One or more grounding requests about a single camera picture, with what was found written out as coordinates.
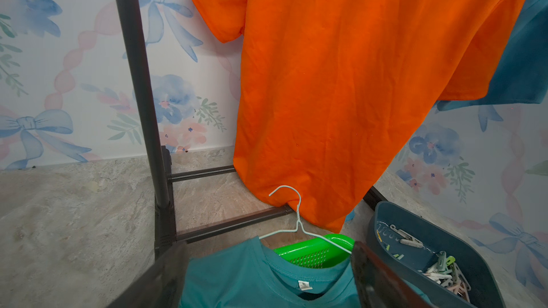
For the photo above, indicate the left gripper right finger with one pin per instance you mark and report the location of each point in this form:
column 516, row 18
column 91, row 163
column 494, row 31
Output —
column 377, row 285

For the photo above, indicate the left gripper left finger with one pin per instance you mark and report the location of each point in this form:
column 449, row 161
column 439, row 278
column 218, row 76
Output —
column 161, row 285

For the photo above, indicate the dark teal clothespin bin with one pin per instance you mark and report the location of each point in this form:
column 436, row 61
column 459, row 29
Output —
column 409, row 245

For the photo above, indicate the orange t-shirt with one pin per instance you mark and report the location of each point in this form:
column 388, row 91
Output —
column 331, row 90

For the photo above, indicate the teal t-shirt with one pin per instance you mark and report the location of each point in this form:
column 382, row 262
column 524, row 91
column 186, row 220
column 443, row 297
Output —
column 521, row 77

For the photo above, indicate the black clothes rack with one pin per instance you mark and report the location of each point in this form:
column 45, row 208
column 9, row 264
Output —
column 159, row 159

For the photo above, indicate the green plastic tray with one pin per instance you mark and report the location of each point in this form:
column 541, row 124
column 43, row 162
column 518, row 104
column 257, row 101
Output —
column 317, row 253

